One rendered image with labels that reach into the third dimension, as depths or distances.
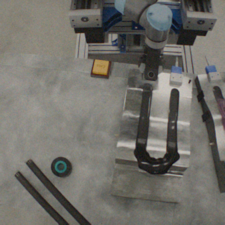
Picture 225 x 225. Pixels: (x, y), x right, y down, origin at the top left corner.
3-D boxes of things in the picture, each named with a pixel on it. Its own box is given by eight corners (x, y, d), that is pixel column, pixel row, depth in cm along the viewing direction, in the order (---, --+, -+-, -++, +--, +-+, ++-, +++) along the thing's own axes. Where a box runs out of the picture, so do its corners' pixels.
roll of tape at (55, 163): (69, 155, 108) (67, 154, 104) (74, 175, 105) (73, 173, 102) (50, 161, 107) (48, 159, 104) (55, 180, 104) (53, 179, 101)
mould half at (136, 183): (129, 77, 117) (129, 62, 105) (187, 86, 115) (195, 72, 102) (110, 195, 102) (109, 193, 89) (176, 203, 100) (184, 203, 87)
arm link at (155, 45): (167, 44, 82) (142, 40, 83) (165, 51, 86) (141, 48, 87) (169, 26, 84) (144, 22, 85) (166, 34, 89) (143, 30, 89)
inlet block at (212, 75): (199, 59, 116) (202, 53, 111) (209, 58, 116) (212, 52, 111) (207, 85, 112) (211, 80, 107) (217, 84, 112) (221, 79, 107)
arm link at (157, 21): (155, -4, 75) (179, 11, 73) (152, 19, 85) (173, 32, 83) (139, 10, 73) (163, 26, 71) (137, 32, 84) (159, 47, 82)
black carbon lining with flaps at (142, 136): (142, 85, 108) (144, 74, 99) (181, 91, 107) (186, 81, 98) (130, 172, 98) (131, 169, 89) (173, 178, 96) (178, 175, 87)
